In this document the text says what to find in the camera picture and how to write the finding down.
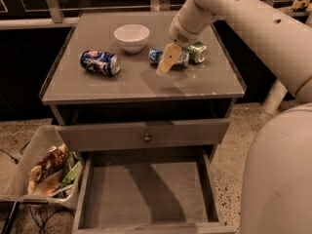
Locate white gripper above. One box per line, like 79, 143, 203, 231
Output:
156, 15, 204, 76

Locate light blue redbull can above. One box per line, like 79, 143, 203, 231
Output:
148, 48, 189, 68

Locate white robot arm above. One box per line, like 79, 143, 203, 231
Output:
157, 0, 312, 234

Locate green soda can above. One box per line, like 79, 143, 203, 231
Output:
188, 41, 208, 63

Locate dark blue soda can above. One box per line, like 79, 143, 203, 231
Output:
80, 51, 121, 77

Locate grey upper drawer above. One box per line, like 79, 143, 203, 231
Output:
57, 119, 229, 152

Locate grey drawer cabinet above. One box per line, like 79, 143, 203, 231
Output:
38, 10, 247, 234

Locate brass drawer knob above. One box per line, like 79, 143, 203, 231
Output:
143, 134, 152, 142

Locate grey open middle drawer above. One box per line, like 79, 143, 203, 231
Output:
72, 147, 236, 234

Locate white ceramic bowl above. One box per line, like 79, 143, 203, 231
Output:
114, 24, 150, 54

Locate metal window railing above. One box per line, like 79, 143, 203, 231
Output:
0, 0, 312, 31

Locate brown snack bag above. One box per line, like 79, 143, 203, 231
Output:
28, 146, 66, 183

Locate green snack packet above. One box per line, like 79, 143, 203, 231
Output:
60, 162, 81, 187

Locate clear plastic bin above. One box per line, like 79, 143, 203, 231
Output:
0, 126, 83, 210

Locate white slanted post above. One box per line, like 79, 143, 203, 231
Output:
261, 79, 288, 115

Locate black floor cable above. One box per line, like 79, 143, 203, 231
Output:
0, 139, 31, 165

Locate blue floor cable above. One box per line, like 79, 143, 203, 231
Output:
28, 206, 62, 234

